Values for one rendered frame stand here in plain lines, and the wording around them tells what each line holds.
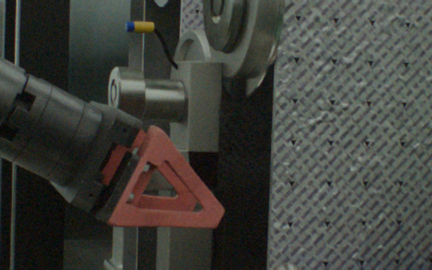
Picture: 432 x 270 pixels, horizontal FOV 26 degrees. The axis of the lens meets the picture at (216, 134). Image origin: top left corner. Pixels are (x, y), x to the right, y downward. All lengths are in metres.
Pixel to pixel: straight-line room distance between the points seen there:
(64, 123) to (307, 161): 0.18
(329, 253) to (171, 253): 0.13
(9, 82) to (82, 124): 0.05
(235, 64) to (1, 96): 0.19
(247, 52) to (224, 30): 0.03
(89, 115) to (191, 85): 0.13
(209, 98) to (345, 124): 0.11
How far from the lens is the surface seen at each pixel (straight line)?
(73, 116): 0.60
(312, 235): 0.68
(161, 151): 0.59
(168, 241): 0.73
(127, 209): 0.59
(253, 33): 0.67
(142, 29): 0.75
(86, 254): 1.57
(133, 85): 0.71
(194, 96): 0.72
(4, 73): 0.60
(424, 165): 0.72
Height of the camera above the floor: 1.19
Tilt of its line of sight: 3 degrees down
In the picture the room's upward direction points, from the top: 2 degrees clockwise
